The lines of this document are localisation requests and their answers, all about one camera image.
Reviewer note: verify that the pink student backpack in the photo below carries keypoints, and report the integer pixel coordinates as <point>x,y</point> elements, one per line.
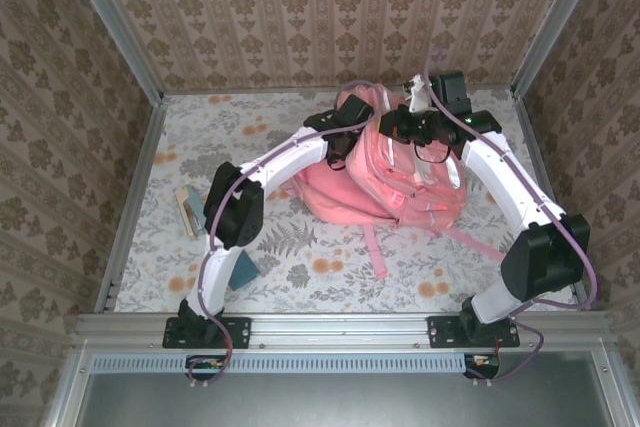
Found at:
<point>400,182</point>

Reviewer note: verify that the teal cover book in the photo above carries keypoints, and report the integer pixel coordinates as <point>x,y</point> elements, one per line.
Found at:
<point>245,272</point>

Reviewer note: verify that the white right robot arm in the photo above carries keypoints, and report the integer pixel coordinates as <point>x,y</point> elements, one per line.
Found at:
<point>505,172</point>

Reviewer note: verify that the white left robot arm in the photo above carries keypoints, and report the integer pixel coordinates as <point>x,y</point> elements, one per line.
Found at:
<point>290,152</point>

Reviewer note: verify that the grey metal sheet panel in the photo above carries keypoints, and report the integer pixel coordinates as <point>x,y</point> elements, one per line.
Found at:
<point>325,402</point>

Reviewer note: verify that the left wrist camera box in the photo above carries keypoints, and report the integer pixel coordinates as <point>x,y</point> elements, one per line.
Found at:
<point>357,108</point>

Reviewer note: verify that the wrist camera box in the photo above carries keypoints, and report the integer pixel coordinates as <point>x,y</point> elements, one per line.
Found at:
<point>357,108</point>
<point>450,89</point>

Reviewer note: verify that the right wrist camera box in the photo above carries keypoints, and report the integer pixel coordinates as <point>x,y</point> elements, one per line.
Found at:
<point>450,89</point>

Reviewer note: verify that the aluminium frame rail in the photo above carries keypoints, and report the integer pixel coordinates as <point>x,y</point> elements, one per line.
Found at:
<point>132,202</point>
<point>533,147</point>

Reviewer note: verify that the aluminium frame post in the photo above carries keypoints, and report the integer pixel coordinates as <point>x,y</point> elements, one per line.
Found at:
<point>555,22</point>
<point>115,32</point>

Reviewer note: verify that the wide aluminium frame beam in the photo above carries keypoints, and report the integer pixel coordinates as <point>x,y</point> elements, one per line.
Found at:
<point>340,329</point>

